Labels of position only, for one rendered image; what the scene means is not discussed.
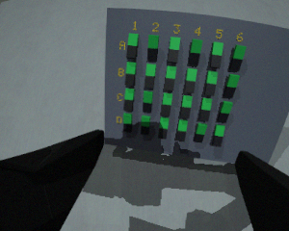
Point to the grey switch panel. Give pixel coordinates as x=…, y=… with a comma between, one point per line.
x=202, y=86

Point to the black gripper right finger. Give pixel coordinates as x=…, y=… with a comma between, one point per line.
x=266, y=193

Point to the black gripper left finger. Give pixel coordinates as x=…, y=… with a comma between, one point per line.
x=38, y=189

